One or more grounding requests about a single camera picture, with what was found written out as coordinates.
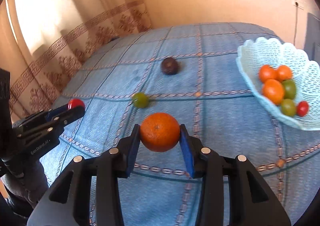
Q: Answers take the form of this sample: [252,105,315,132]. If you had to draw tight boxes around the grey panel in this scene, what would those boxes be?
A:
[305,12,320,66]

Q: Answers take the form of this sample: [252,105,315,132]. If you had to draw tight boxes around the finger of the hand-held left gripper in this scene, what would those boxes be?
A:
[12,104,72,132]
[17,106,85,145]

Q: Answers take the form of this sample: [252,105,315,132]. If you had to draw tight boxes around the red cherry tomato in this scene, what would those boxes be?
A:
[68,99,85,111]
[297,101,310,117]

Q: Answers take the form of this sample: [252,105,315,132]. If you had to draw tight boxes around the white wall socket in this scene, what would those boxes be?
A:
[291,0,307,11]

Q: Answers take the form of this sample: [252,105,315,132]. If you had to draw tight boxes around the large orange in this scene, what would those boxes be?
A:
[259,65,277,83]
[140,113,181,153]

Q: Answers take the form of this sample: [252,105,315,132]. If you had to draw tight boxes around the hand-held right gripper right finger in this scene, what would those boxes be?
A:
[179,124,292,226]

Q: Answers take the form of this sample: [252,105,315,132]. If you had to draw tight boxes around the oval orange fruit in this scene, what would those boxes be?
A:
[262,79,285,106]

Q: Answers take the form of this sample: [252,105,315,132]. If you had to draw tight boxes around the small tangerine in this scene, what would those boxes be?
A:
[276,65,293,82]

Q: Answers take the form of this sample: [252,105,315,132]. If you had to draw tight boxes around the large green tomato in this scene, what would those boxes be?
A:
[282,79,297,100]

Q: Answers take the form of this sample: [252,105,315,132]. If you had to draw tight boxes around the small green tomato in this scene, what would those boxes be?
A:
[280,99,297,117]
[132,92,150,109]

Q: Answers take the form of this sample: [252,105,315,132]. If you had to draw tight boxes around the person's left hand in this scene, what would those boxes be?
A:
[5,160,49,208]

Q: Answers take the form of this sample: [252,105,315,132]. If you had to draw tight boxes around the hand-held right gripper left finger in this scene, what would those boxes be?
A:
[29,124,141,226]

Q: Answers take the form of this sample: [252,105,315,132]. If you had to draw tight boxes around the blue checked bed sheet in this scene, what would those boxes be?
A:
[40,22,320,226]

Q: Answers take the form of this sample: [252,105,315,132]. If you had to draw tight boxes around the patterned beige curtain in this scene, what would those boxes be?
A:
[0,0,153,126]

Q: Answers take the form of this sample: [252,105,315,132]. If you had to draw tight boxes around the light blue plastic basket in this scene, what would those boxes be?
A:
[236,37,320,131]

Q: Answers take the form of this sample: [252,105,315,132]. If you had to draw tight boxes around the dark brown round fruit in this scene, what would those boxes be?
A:
[160,57,179,76]

